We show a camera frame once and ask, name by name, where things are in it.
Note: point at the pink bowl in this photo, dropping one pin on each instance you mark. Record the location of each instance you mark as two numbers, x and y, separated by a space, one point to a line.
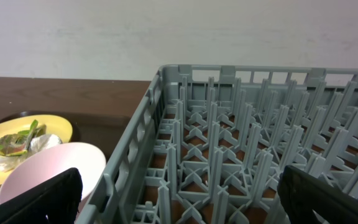
87 158

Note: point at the grey plastic dishwasher rack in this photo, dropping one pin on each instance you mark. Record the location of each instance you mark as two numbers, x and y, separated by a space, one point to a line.
209 144

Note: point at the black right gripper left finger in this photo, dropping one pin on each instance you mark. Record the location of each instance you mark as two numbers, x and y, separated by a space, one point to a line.
53 201

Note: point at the yellow plate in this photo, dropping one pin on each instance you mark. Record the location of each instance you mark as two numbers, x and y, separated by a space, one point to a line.
54 125

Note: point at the dark brown serving tray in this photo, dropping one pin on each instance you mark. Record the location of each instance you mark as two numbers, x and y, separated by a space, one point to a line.
101 131

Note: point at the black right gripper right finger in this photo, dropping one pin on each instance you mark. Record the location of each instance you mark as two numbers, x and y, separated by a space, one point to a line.
304 197

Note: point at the green orange snack wrapper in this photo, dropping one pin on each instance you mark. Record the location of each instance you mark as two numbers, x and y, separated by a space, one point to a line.
18 144

